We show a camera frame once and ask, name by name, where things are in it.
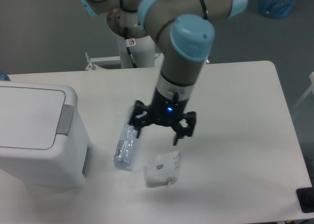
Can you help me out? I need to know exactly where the blue object at left edge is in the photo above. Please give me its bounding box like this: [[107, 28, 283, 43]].
[[0, 71, 10, 81]]

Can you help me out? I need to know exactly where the black cable on pedestal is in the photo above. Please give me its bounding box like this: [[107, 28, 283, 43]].
[[124, 26, 137, 69]]

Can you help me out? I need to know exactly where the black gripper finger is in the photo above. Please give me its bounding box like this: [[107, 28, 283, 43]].
[[171, 111, 196, 145], [129, 100, 152, 138]]

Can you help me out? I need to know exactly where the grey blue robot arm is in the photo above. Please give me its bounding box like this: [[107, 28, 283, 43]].
[[81, 0, 248, 142]]

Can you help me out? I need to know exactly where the black device at table edge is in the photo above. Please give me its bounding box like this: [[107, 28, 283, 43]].
[[296, 187, 314, 213]]

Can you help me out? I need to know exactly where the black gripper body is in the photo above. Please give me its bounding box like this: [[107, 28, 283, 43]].
[[147, 89, 190, 127]]

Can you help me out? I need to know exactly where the clear plastic water bottle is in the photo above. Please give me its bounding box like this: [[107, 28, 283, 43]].
[[113, 105, 138, 170]]

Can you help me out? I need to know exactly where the blue water jug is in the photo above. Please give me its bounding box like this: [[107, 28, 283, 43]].
[[257, 0, 296, 19]]

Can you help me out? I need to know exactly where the white frame at right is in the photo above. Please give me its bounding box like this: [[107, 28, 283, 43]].
[[292, 72, 314, 111]]

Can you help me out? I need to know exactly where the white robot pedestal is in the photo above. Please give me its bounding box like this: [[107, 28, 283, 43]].
[[85, 8, 164, 71]]

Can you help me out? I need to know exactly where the clear plastic bag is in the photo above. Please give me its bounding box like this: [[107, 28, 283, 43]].
[[143, 150, 180, 188]]

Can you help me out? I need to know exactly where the white trash can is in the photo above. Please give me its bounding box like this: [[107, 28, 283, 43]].
[[0, 81, 91, 187]]

